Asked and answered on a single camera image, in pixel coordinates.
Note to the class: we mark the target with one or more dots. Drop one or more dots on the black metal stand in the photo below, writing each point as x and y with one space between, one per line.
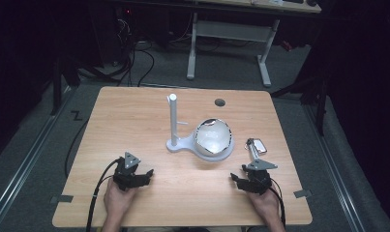
315 93
58 87

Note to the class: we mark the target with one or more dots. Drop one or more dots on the person's left hand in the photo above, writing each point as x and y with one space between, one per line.
116 201

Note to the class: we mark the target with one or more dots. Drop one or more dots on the person's right hand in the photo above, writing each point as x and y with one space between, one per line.
265 206

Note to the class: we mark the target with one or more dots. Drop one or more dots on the white post stand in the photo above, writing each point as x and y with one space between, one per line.
173 122

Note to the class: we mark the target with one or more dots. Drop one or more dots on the metal floor rail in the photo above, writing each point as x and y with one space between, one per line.
28 154
334 167

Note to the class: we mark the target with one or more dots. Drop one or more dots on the grey tape strip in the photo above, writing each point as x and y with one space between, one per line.
303 193
63 198

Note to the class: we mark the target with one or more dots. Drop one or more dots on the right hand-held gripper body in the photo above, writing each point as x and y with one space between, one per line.
258 180

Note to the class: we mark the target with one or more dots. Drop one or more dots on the white-legged wooden desk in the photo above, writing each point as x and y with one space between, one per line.
231 30

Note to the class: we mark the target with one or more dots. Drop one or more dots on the white bowl with silver rim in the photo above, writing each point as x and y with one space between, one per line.
213 138

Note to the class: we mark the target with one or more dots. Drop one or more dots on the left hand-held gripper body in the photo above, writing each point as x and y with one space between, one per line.
124 175

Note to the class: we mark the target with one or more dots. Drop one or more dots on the dark round table grommet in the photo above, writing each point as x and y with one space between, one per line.
219 102

